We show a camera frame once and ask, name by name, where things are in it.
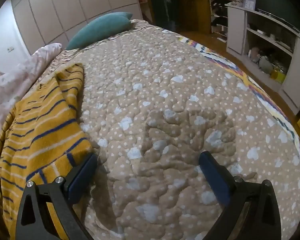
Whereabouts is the colourful patterned bed sheet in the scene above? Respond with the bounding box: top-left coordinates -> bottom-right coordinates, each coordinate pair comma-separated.
177,36 -> 300,155

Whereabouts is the yellow striped knit sweater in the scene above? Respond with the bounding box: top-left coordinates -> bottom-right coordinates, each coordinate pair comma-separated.
0,64 -> 94,240

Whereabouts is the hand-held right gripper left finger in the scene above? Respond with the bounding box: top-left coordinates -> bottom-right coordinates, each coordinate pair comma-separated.
15,153 -> 99,240

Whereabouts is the white open shelf unit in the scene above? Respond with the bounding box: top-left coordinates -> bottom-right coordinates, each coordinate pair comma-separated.
225,3 -> 300,116

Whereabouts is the brown wooden door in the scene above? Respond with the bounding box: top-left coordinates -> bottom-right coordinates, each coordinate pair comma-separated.
182,0 -> 212,33

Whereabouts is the beige dotted quilted blanket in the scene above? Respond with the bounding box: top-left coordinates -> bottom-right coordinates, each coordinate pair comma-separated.
35,19 -> 300,240

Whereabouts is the white panelled wardrobe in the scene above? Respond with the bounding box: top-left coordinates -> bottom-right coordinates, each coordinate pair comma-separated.
11,0 -> 147,55

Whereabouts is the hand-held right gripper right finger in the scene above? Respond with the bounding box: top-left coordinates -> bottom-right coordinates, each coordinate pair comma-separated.
199,151 -> 290,240

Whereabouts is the cluttered shoe rack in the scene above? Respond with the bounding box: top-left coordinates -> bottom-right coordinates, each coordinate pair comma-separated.
206,0 -> 244,41

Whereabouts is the teal pillow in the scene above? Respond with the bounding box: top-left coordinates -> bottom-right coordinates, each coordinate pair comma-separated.
65,12 -> 133,51

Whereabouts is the pink floral duvet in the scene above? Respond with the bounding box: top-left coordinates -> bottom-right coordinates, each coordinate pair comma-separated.
0,43 -> 63,135

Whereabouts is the yellow container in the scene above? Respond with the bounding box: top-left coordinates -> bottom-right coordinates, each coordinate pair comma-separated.
271,69 -> 287,84

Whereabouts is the dark flat screen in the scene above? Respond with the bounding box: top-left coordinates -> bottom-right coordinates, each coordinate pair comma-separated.
253,0 -> 300,33

